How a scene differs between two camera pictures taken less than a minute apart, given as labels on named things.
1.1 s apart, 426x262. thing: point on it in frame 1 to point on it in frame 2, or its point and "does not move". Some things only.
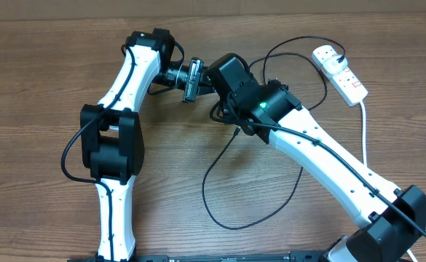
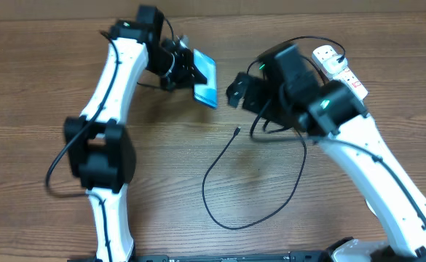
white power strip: (344, 82) does not move
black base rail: (321, 256) does not move
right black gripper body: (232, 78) to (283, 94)
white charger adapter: (333, 66) does not move
